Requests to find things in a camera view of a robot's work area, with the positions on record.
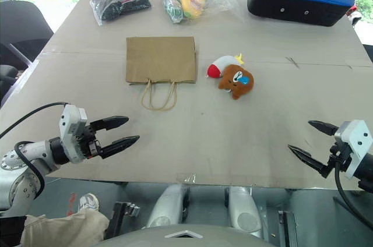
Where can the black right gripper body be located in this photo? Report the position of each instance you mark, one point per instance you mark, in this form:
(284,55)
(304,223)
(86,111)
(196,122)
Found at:
(340,155)

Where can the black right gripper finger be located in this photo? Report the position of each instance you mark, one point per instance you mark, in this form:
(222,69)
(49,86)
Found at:
(309,158)
(323,127)

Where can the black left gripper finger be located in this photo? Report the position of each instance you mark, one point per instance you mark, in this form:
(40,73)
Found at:
(119,145)
(112,122)

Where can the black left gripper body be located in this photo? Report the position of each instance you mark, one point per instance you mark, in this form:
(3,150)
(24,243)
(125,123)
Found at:
(88,142)

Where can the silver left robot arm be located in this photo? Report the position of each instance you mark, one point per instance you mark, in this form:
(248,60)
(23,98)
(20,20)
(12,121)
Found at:
(32,151)

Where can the black items in plastic bag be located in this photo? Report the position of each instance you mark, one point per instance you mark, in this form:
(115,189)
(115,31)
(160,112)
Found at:
(122,3)

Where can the white sneaker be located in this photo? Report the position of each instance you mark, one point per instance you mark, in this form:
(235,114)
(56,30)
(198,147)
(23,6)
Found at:
(88,201)

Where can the black table clamp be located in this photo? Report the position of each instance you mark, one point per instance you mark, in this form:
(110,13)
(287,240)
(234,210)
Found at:
(121,218)

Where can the silver left robot leg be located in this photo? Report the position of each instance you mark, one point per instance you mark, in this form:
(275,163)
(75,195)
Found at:
(167,206)

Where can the silver robot leg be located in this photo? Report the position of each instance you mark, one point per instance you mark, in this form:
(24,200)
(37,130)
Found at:
(167,206)
(243,209)

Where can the silver right robot leg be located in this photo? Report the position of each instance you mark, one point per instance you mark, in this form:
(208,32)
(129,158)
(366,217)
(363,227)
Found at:
(243,209)

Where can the beige trouser leg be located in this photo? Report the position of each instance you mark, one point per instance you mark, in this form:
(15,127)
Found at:
(64,228)

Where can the brown plush toy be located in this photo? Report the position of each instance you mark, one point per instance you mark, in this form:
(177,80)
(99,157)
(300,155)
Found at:
(233,81)

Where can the grey robot torso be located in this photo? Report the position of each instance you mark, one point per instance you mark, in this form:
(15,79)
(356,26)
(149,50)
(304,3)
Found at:
(186,236)

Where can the red white plush toy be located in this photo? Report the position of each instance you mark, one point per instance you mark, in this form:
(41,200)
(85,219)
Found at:
(223,62)

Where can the green plush toy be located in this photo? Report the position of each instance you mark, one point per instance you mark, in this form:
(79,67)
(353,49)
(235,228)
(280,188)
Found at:
(173,9)

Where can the black chair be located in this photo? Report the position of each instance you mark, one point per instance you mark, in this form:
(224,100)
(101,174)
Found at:
(20,25)

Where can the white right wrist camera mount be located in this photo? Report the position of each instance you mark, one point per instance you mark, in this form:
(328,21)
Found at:
(358,136)

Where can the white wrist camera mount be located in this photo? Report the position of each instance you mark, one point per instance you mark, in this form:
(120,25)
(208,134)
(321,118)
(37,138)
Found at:
(358,136)
(70,121)

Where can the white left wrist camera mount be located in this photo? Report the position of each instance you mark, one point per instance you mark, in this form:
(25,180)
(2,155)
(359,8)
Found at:
(70,121)

